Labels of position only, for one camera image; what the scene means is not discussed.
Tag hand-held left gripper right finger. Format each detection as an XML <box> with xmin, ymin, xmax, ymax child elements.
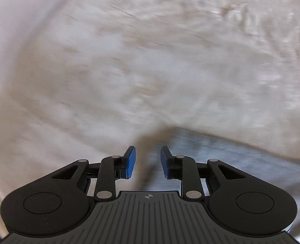
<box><xmin>160</xmin><ymin>146</ymin><xmax>247</xmax><ymax>201</ymax></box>

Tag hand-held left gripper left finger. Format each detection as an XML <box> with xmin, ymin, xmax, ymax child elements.
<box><xmin>51</xmin><ymin>146</ymin><xmax>137</xmax><ymax>201</ymax></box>

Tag grey pants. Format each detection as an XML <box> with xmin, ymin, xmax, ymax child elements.
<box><xmin>142</xmin><ymin>128</ymin><xmax>300</xmax><ymax>196</ymax></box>

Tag cream patterned bedspread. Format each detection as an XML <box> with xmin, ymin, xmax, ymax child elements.
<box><xmin>0</xmin><ymin>0</ymin><xmax>300</xmax><ymax>244</ymax></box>

